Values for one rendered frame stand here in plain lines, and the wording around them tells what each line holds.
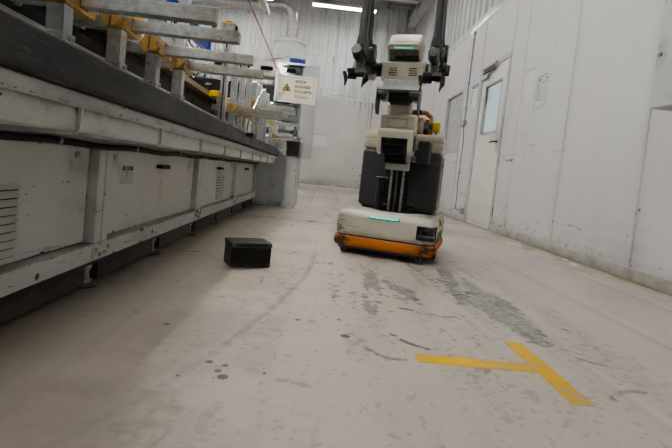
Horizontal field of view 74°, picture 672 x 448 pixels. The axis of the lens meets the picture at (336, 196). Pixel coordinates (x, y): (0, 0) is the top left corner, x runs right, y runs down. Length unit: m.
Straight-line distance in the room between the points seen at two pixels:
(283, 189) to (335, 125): 6.53
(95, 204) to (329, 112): 10.41
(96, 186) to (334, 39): 10.86
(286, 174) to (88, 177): 3.94
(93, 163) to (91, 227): 0.22
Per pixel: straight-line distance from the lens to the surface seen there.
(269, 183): 5.65
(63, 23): 1.10
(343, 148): 11.83
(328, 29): 12.36
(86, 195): 1.76
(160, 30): 1.34
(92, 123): 1.25
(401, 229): 2.73
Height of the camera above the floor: 0.50
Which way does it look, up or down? 3 degrees down
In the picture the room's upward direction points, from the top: 6 degrees clockwise
